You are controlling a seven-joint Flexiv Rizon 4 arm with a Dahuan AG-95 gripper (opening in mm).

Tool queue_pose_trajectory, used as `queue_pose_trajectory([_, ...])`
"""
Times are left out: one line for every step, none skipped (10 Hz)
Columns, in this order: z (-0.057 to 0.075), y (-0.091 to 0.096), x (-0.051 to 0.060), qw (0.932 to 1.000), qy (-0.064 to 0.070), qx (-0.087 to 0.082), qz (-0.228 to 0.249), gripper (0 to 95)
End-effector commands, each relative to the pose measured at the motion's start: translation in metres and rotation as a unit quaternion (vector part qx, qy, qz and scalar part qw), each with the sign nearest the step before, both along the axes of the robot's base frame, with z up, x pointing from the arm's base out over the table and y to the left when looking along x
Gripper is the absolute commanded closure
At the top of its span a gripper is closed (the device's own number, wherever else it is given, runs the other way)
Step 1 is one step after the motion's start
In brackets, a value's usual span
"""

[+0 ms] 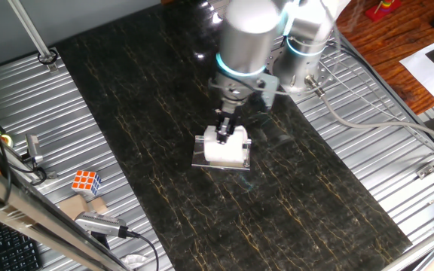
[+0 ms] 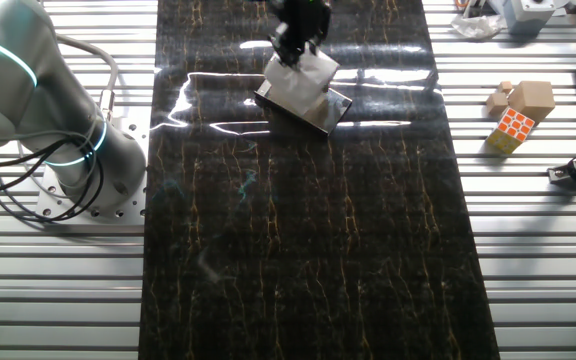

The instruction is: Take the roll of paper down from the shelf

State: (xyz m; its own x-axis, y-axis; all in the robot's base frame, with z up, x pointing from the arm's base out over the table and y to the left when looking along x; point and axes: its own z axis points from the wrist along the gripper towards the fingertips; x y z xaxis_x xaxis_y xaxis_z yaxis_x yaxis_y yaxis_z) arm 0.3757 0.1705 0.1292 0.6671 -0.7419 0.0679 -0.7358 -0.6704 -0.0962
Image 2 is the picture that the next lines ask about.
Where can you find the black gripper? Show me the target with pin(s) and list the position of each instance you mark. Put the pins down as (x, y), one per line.
(305, 20)

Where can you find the white toilet paper roll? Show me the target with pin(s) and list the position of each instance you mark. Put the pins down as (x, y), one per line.
(300, 82)

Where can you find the chrome metal roll shelf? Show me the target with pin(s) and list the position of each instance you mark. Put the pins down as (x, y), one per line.
(340, 107)

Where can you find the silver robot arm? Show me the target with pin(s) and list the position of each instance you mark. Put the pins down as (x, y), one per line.
(18, 100)

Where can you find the crumpled white plastic bag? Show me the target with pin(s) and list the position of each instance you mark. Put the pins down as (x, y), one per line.
(475, 26)

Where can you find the black marble pattern mat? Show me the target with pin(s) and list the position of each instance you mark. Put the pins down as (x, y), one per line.
(318, 250)

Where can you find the small wooden block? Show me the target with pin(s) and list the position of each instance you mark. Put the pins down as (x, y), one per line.
(496, 104)

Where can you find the tiny wooden block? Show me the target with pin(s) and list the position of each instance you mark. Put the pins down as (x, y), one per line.
(505, 87)

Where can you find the orange white Rubik's cube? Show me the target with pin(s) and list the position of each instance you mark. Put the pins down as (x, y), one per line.
(513, 127)

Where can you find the grey button box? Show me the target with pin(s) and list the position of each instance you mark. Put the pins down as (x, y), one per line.
(528, 17)

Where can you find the large wooden block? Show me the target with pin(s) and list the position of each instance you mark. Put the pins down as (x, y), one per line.
(533, 100)

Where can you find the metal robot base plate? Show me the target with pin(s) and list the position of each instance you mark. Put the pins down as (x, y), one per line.
(128, 210)

